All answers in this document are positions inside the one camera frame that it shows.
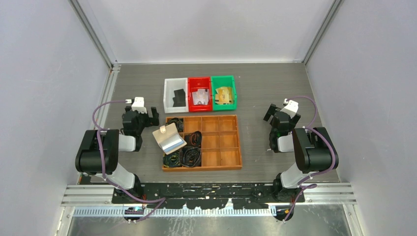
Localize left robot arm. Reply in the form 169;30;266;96
75;106;159;203

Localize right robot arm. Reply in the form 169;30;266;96
263;101;339;202

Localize black card in white bin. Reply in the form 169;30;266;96
172;89;186;107

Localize gold cards in green bin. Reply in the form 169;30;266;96
214;87;233;105

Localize white card in red bin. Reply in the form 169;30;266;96
191;88;209;106

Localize rolled belt top left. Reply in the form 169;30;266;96
165;118;184;133

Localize white plastic bin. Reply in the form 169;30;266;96
163;78;189;114

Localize rolled black belt middle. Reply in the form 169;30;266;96
184;131;202;148

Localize rolled belt bottom left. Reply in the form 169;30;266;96
163;150;181;168

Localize red plastic bin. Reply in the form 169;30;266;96
187;77;213;112

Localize large rolled black belt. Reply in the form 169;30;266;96
179;146;202;168

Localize green plastic bin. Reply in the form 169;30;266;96
211;75;238;111

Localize wooden compartment tray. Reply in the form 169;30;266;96
162;115;242;172

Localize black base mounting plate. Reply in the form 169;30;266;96
112;182;305;211

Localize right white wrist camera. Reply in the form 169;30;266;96
280;99;298;118

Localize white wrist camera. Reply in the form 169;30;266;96
280;99;298;118
131;97;148;114

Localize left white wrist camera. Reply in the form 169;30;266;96
131;97;148;114

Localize aluminium front rail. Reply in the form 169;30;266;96
61;183;357;221

